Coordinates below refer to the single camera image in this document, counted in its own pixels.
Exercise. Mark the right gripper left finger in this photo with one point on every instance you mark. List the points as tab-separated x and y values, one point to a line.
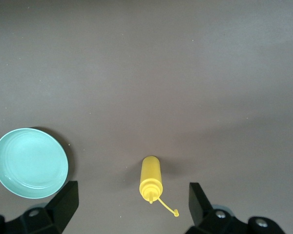
61	207

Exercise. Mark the yellow squeeze bottle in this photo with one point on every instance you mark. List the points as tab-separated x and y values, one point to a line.
150	178

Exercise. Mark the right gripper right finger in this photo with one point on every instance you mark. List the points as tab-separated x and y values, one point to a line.
200	209

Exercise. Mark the green round plate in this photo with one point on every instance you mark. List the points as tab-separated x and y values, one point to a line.
30	163

